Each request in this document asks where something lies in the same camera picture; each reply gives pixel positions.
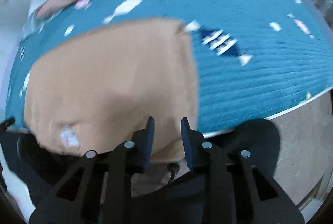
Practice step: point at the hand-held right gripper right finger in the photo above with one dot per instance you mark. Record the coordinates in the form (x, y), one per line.
(187, 143)

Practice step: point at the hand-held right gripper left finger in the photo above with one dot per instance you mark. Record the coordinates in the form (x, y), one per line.
(148, 140)

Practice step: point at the tan button jacket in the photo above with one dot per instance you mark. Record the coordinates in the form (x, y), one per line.
(104, 78)

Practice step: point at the person's dark clothing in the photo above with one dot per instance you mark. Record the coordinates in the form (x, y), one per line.
(169, 203)

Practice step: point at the teal candy-print bed quilt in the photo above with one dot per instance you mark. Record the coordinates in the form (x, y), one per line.
(260, 70)

